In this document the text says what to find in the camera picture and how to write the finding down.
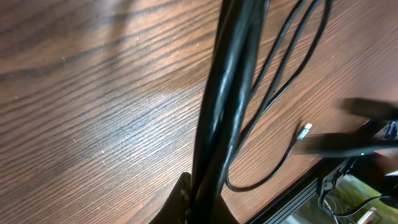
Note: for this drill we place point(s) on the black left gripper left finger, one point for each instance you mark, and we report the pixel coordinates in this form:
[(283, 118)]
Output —
[(176, 209)]

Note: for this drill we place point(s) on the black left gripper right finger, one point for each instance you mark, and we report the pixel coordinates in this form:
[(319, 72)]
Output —
[(222, 214)]

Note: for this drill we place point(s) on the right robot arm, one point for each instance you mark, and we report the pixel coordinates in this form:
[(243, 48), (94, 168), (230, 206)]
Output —
[(369, 149)]

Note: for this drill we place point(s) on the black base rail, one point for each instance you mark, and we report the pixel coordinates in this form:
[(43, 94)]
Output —
[(292, 198)]

